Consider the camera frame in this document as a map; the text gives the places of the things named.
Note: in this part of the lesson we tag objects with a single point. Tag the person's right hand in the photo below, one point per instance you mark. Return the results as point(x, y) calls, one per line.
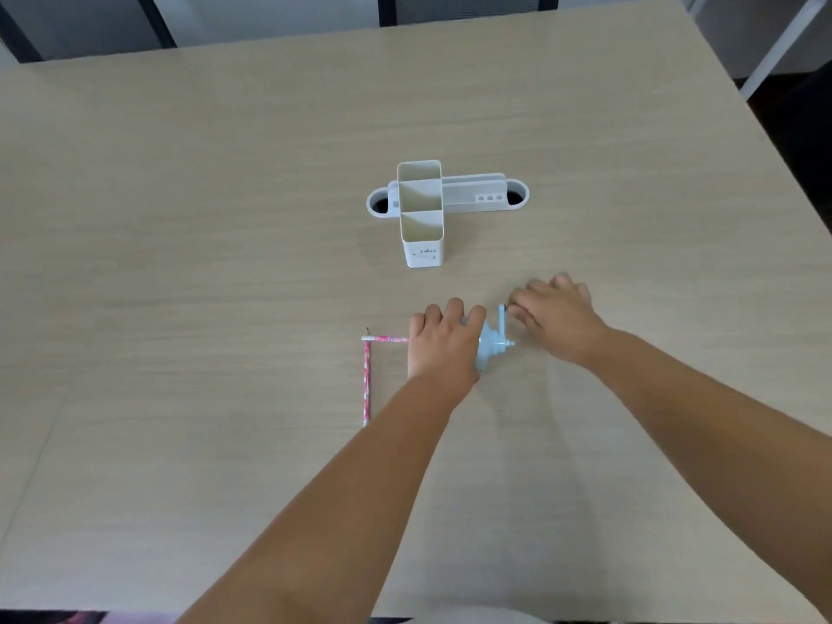
point(562, 321)

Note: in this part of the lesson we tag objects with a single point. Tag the person's left hand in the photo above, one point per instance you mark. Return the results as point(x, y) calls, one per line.
point(442, 347)

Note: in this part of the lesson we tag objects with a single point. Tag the person's left fingers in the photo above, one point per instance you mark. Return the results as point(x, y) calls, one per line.
point(453, 309)

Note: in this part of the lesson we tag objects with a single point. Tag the person's right fingers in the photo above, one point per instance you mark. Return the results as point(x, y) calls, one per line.
point(549, 291)

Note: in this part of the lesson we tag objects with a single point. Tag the light blue crank pencil sharpener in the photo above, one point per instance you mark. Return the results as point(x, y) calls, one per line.
point(488, 347)

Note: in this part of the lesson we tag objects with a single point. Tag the person's left forearm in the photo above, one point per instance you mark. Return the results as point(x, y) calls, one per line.
point(338, 513)

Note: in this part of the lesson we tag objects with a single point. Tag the person's right forearm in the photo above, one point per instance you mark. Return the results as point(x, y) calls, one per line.
point(708, 435)

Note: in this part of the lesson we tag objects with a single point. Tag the pink patterned pencil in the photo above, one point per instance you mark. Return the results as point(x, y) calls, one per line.
point(387, 339)
point(366, 383)

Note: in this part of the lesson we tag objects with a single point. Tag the white divided pen holder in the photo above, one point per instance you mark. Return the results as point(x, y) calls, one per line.
point(422, 230)

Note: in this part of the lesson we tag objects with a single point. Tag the person's white garment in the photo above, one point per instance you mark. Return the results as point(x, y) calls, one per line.
point(468, 616)

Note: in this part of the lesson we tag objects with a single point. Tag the white metal table leg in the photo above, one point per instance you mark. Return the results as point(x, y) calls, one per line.
point(780, 45)

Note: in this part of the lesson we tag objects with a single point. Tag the person's pink patterned garment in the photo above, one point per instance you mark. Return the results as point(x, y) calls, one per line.
point(78, 618)

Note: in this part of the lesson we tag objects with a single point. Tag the black metal frame bar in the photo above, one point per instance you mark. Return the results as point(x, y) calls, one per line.
point(387, 9)
point(19, 35)
point(156, 19)

